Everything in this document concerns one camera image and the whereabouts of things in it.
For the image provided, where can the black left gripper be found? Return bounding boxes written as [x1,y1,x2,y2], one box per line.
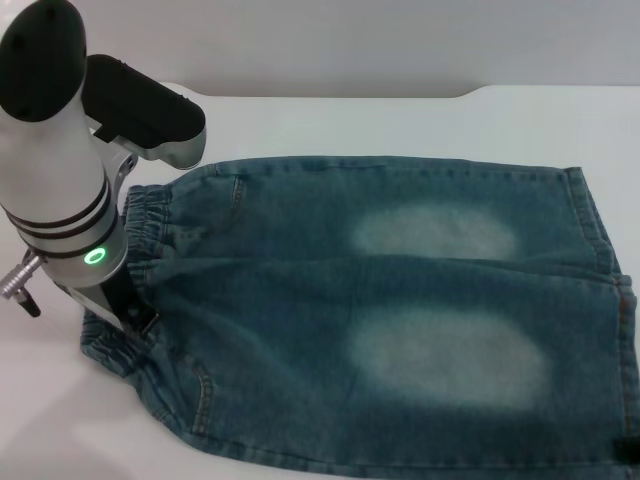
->
[54,267,162,337]

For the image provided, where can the blue denim shorts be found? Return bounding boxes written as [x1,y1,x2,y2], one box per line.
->
[79,155,640,480]

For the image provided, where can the silver connector with black cable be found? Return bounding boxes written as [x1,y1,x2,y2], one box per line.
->
[0,252,43,319]

